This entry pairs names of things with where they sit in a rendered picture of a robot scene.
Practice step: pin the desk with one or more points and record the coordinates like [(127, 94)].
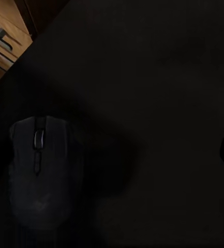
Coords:
[(141, 83)]

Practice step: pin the cabinet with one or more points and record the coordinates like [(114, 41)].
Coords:
[(21, 22)]

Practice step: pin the mouse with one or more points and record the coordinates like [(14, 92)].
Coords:
[(46, 172)]

